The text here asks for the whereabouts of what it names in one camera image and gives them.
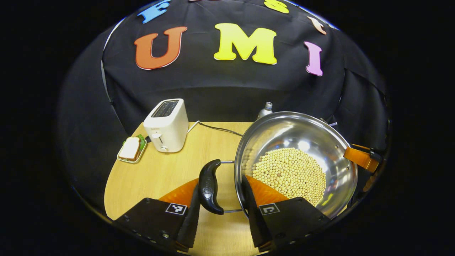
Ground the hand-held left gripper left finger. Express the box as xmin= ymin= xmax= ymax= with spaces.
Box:
xmin=114 ymin=178 xmax=201 ymax=253

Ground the white toaster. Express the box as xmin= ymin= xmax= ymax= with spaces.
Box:
xmin=143 ymin=98 xmax=189 ymax=153

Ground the steel pot with black handle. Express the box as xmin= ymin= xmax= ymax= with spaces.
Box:
xmin=198 ymin=112 xmax=359 ymax=219

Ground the colourful metal bottle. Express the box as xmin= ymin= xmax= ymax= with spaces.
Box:
xmin=257 ymin=102 xmax=273 ymax=119

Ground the pile of yellow soybeans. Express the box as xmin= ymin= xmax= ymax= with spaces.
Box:
xmin=252 ymin=148 xmax=327 ymax=207

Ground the toaster power cable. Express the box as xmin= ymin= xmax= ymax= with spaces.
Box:
xmin=187 ymin=120 xmax=244 ymax=137

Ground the sandwich with lettuce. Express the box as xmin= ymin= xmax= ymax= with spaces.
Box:
xmin=118 ymin=135 xmax=145 ymax=161

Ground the black backdrop cloth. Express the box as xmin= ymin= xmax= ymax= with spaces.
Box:
xmin=59 ymin=0 xmax=390 ymax=199

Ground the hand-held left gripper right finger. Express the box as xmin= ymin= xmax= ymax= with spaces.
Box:
xmin=242 ymin=174 xmax=331 ymax=252

